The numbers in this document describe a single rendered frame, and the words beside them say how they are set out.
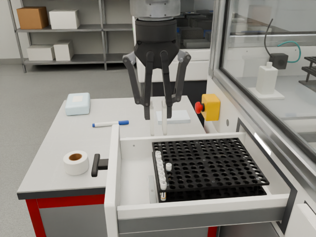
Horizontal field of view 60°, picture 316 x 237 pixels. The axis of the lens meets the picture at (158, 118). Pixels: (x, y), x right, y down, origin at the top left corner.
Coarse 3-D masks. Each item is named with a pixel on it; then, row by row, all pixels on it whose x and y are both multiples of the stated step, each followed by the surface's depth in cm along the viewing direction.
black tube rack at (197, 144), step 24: (168, 144) 67; (192, 144) 68; (240, 144) 67; (192, 168) 64; (216, 168) 59; (240, 168) 59; (168, 192) 55; (192, 192) 56; (216, 192) 56; (240, 192) 56; (264, 192) 56
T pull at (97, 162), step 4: (96, 156) 61; (96, 160) 59; (100, 160) 60; (104, 160) 60; (108, 160) 60; (96, 164) 58; (100, 164) 58; (104, 164) 58; (92, 168) 57; (96, 168) 57; (100, 168) 58; (104, 168) 58; (92, 172) 56; (96, 172) 56; (92, 176) 56; (96, 176) 56
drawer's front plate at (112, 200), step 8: (112, 128) 69; (112, 136) 65; (112, 144) 62; (112, 152) 59; (120, 152) 72; (112, 160) 57; (120, 160) 70; (112, 168) 54; (120, 168) 69; (112, 176) 52; (120, 176) 67; (112, 184) 50; (112, 192) 48; (104, 200) 47; (112, 200) 46; (104, 208) 46; (112, 208) 46; (112, 216) 47; (112, 224) 48; (112, 232) 49
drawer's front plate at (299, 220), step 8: (296, 208) 46; (304, 208) 45; (296, 216) 46; (304, 216) 44; (312, 216) 43; (296, 224) 46; (304, 224) 44; (312, 224) 42; (288, 232) 49; (296, 232) 46; (304, 232) 44; (312, 232) 42
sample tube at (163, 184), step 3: (162, 183) 53; (165, 183) 53; (162, 186) 53; (165, 186) 53; (162, 189) 53; (165, 189) 53; (165, 192) 54; (162, 195) 54; (165, 195) 54; (162, 198) 54; (165, 198) 54
